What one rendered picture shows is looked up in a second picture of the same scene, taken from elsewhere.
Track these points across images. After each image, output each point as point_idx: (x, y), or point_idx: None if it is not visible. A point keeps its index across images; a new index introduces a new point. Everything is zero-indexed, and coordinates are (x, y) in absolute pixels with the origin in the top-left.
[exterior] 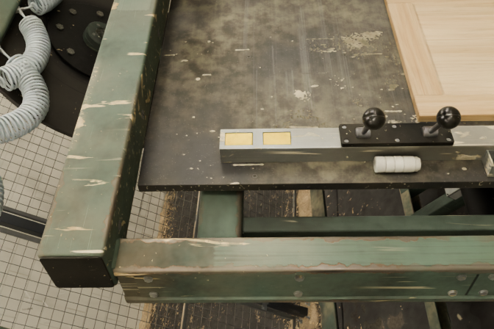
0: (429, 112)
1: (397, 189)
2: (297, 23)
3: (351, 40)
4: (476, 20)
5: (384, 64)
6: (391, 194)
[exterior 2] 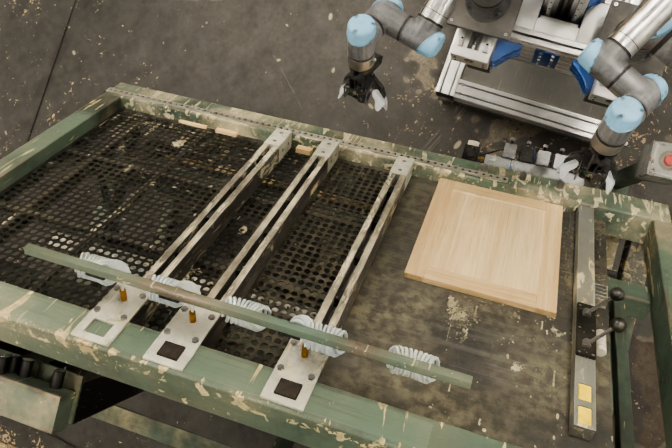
0: (554, 307)
1: (259, 434)
2: (423, 338)
3: (455, 315)
4: (458, 246)
5: (489, 309)
6: (257, 443)
